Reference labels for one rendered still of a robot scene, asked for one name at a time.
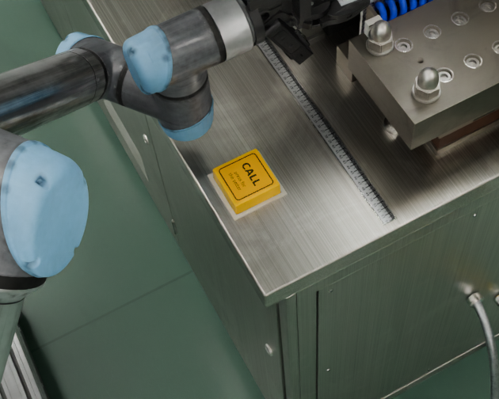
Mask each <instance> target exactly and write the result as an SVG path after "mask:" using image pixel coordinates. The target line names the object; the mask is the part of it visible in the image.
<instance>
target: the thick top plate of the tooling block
mask: <svg viewBox="0 0 499 399"><path fill-rule="evenodd" d="M388 23H389V24H390V26H391V31H392V39H393V41H394V48H393V50H392V52H391V53H390V54H388V55H385V56H376V55H373V54H371V53H370V52H369V51H368V50H367V48H366V42H367V40H368V37H367V36H366V35H365V34H364V33H362V34H360V35H358V36H355V37H353V38H352V39H350V40H349V57H348V68H349V69H350V71H351V72H352V73H353V75H354V76H355V77H356V79H357V80H358V82H359V83H360V84H361V85H362V86H363V88H364V89H365V91H366V92H367V93H368V95H369V96H370V97H371V99H372V100H373V101H374V102H375V104H376V105H377V106H378V108H379V109H380V111H381V112H382V113H383V115H384V116H385V117H386V118H387V119H388V121H389V122H390V124H391V125H392V126H393V128H394V129H395V130H396V132H397V133H398V134H399V135H400V137H401V138H402V140H403V141H404V142H405V143H406V145H407V146H408V147H409V148H410V149H411V150H412V149H414V148H416V147H418V146H420V145H422V144H424V143H426V142H428V141H430V140H432V139H434V138H436V137H438V136H440V135H442V134H444V133H446V132H448V131H450V130H452V129H454V128H456V127H458V126H460V125H462V124H464V123H466V122H468V121H470V120H472V119H474V118H476V117H478V116H480V115H482V114H484V113H486V112H488V111H490V110H492V109H494V108H496V107H498V106H499V0H433V1H431V2H428V3H426V4H424V5H423V6H420V7H417V8H416V9H413V10H411V11H409V12H408V13H404V14H403V15H401V16H399V17H396V18H394V19H392V20H390V21H388ZM426 67H433V68H435V69H436V70H437V72H438V74H439V77H440V92H441V93H440V97H439V99H438V100H437V101H435V102H433V103H431V104H423V103H421V102H419V101H417V100H415V99H414V97H413V95H412V88H413V85H414V83H415V78H416V77H417V76H418V75H419V73H420V71H421V70H422V69H424V68H426Z"/></svg>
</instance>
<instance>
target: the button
mask: <svg viewBox="0 0 499 399"><path fill-rule="evenodd" d="M213 176H214V179H215V181H216V183H217V184H218V186H219V187H220V189H221V190H222V192H223V194H224V195H225V197H226V198H227V200H228V202H229V204H230V205H231V207H232V208H233V210H234V212H235V213H236V214H239V213H241V212H243V211H245V210H247V209H249V208H251V207H253V206H255V205H257V204H259V203H261V202H263V201H265V200H268V199H270V198H272V197H274V196H276V195H278V194H280V183H279V182H278V180H277V179H276V177H275V176H274V174H273V173H272V171H271V169H270V168H269V167H268V165H267V164H266V162H265V160H264V159H263V157H262V156H261V154H260V153H259V151H258V150H257V149H254V150H251V151H249V152H247V153H245V154H243V155H241V156H239V157H237V158H235V159H233V160H231V161H228V162H226V163H224V164H222V165H220V166H218V167H216V168H214V169H213Z"/></svg>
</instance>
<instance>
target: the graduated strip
mask: <svg viewBox="0 0 499 399"><path fill-rule="evenodd" d="M257 46H258V48H259V49H260V51H261V53H262V54H263V55H264V57H265V58H266V59H267V61H268V62H269V64H270V65H271V67H272V68H273V69H274V71H275V72H276V74H277V75H278V76H279V78H280V80H281V81H282V82H283V83H284V85H285V86H286V88H287V89H288V91H289V92H290V94H291V95H292V96H293V97H294V99H295V101H296V102H297V103H298V105H299V107H300V108H301V109H302V110H303V112H304V113H305V115H306V116H307V118H308V119H309V121H310V122H311V123H312V124H313V126H314V128H315V129H316V131H317V132H318V133H319V134H320V136H321V137H322V139H323V140H324V142H325V143H326V145H327V146H328V147H329V149H330V150H331V152H332V153H333V155H334V156H335V158H336V159H337V160H338V161H339V163H340V164H341V166H342V167H343V169H344V170H345V172H346V173H347V174H348V175H349V177H350V179H351V180H352V182H353V183H354V185H355V186H356V187H357V188H358V190H359V191H360V193H361V195H362V196H363V197H364V198H365V200H366V201H367V202H368V204H369V206H370V207H371V209H372V210H373V211H374V212H375V214H376V215H377V217H378V218H379V220H380V222H381V223H382V224H383V225H386V224H387V223H389V222H392V221H394V220H395V219H397V217H396V215H395V214H394V212H393V211H392V210H391V209H390V207H389V206H388V204H387V203H386V201H385V200H384V198H383V197H382V196H381V195H380V193H379V192H378V190H377V189H376V187H375V186H374V185H373V183H372V182H371V181H370V179H369V178H368V176H367V175H366V173H365V172H364V171H363V170H362V168H361V167H360V165H359V164H358V162H357V161H356V159H355V158H354V157H353V156H352V154H351V153H350V151H349V150H348V148H347V147H346V145H345V144H344V143H343V142H342V140H341V139H340V137H339V136H338V134H337V133H336V131H335V130H334V129H333V128H332V126H331V125H330V123H329V122H328V120H327V119H326V118H325V117H324V115H323V114H322V112H321V111H320V109H319V108H318V106H317V105H316V104H315V103H314V101H313V100H312V98H311V97H310V95H309V94H308V92H307V91H306V90H305V89H304V87H303V86H302V84H301V83H300V81H299V80H298V78H297V77H296V76H295V75H294V73H293V72H292V71H291V69H290V67H289V66H288V65H287V64H286V62H285V61H284V59H283V58H282V56H281V55H280V53H279V52H278V51H277V50H276V48H275V47H274V45H273V44H272V42H271V41H270V39H269V38H268V37H267V36H265V41H264V42H262V43H260V44H258V45H257Z"/></svg>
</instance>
